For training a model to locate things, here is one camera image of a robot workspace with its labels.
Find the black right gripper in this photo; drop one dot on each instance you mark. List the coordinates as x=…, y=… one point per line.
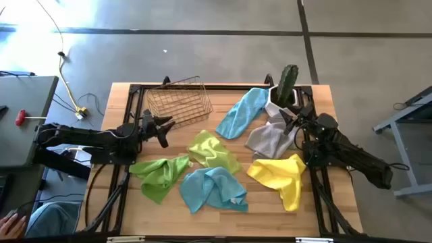
x=304, y=117

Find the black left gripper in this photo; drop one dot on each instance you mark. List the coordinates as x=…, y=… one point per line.
x=150, y=126

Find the grey microfiber towel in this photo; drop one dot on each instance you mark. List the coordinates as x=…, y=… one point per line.
x=270, y=141

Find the green microfiber towel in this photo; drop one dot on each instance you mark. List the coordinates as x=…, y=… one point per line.
x=158, y=175

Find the light blue microfiber towel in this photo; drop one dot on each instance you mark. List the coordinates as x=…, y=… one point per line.
x=241, y=114
x=209, y=189

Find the lime yellow-green microfiber towel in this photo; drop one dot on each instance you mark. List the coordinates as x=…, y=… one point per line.
x=211, y=152

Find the yellow microfiber towel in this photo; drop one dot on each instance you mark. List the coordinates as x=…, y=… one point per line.
x=280, y=175

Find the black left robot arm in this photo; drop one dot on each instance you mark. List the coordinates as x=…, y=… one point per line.
x=84, y=135

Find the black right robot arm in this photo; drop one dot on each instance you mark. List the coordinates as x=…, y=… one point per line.
x=354, y=157

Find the white faceted plant pot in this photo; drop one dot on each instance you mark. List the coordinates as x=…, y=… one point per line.
x=271, y=108

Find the green cactus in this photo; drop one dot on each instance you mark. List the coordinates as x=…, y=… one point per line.
x=287, y=84

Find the white power adapter box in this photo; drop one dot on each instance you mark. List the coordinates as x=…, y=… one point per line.
x=84, y=158

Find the black support beam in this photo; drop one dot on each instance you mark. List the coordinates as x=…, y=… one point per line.
x=60, y=162

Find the dark grey side table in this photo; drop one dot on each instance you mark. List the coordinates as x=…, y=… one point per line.
x=23, y=141

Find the grey-blue metal table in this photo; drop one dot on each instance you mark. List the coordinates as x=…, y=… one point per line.
x=415, y=189

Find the person's leg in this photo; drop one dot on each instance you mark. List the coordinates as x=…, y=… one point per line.
x=50, y=219

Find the grey computer mouse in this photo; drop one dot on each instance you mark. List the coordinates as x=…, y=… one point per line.
x=13, y=212

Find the person's hand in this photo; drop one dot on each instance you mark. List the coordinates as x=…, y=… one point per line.
x=11, y=227

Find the black aluminium table frame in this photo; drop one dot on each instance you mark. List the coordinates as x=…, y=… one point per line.
x=229, y=86

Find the silver metal bracket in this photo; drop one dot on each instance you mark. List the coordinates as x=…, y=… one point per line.
x=125, y=239
x=314, y=240

